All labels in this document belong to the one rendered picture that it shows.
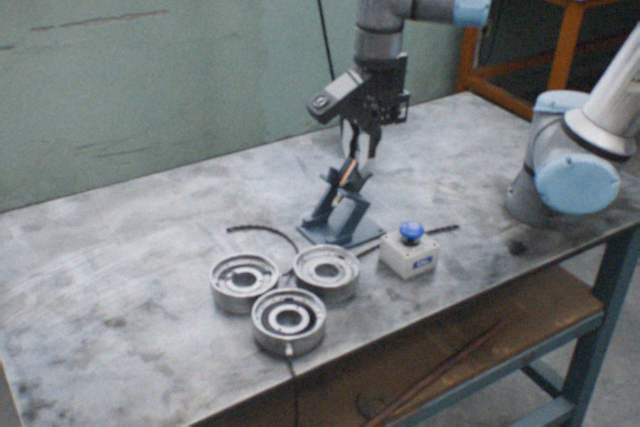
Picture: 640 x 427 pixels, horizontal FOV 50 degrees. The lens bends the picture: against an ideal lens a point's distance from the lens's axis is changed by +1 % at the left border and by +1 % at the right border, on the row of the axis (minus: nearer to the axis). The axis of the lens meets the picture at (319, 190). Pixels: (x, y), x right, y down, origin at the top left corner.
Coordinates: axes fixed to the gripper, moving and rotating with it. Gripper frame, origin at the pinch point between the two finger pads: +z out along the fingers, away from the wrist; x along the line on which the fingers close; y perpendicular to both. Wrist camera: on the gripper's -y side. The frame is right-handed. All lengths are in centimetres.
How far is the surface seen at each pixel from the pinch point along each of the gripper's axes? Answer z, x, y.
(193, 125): 64, 148, 36
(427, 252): 8.0, -16.8, 3.0
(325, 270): 11.3, -9.2, -11.5
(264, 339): 10.3, -18.7, -28.3
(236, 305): 10.8, -10.0, -28.1
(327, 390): 37.6, -11.0, -10.4
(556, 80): 44, 81, 166
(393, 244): 7.8, -12.6, -0.7
